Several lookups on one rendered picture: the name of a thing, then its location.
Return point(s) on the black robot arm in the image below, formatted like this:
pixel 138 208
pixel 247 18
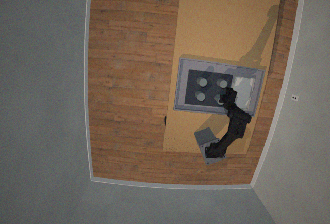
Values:
pixel 238 123

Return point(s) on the clear glass jar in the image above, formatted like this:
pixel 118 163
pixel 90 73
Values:
pixel 201 81
pixel 217 97
pixel 200 95
pixel 222 83

